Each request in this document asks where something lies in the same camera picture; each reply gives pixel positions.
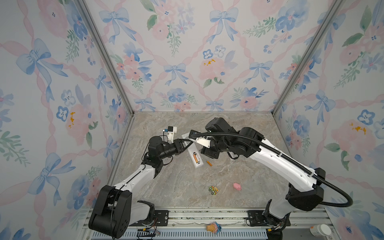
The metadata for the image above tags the white remote control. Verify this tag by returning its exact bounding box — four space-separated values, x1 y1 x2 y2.
187 140 204 168

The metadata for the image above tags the aluminium corner post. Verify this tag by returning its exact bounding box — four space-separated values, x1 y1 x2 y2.
74 0 134 117
272 0 345 117

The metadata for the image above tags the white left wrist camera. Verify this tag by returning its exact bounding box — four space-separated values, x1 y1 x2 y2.
163 126 177 143

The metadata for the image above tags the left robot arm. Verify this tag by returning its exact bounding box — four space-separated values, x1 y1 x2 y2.
88 136 194 239

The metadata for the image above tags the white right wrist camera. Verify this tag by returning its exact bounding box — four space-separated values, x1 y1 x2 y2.
196 137 215 149

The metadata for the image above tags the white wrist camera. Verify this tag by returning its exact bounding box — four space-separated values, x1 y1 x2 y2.
196 137 215 149
163 126 177 143

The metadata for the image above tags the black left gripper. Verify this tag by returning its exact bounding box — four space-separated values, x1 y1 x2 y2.
158 140 193 162

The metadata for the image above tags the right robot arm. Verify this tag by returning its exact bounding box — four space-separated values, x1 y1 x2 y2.
194 118 325 229

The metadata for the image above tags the aluminium corner post left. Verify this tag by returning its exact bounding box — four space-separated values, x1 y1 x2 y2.
74 0 134 117

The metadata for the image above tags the red green toy car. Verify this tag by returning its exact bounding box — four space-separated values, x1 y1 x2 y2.
209 186 219 195

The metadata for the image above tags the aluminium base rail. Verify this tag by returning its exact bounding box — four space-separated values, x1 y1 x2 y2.
76 206 334 240

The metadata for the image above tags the white cup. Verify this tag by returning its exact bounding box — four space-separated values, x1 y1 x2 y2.
310 224 332 237

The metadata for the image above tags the orange blue plush toy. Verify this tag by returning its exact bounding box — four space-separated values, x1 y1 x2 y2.
206 222 222 234

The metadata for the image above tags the pink pig toy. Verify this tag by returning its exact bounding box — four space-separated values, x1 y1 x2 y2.
233 183 242 191

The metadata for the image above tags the aluminium corner post right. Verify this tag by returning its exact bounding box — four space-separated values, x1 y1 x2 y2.
272 0 345 117

